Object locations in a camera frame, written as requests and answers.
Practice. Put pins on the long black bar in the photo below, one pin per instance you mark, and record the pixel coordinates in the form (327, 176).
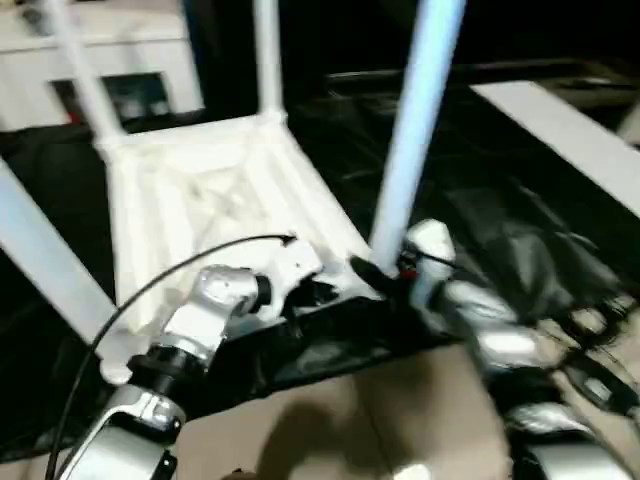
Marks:
(500, 70)

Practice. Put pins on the flat white board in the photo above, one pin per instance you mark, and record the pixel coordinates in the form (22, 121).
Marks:
(560, 130)

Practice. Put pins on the white cabinet with glass doors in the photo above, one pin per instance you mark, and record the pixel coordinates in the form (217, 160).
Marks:
(140, 60)

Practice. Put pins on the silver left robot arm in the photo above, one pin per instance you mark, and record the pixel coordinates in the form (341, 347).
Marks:
(220, 295)

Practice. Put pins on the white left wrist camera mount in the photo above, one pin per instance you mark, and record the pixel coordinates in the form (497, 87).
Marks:
(295, 260)

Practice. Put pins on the black mat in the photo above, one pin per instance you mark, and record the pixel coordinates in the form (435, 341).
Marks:
(500, 165)

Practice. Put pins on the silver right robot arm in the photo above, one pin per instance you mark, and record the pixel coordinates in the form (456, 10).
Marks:
(500, 330)

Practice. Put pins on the white plastic table top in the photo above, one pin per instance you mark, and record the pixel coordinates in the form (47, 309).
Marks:
(175, 175)

